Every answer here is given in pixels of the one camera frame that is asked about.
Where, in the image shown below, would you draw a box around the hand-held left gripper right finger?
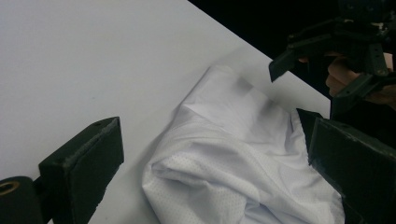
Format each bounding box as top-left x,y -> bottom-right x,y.
295,107 -> 396,224

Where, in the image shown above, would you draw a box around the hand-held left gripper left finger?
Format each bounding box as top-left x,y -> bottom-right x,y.
37,116 -> 125,224

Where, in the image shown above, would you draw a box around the white shorts with black waistband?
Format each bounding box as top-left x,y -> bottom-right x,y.
141,63 -> 347,224

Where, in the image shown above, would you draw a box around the white board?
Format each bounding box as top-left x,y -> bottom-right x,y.
0,0 -> 332,224

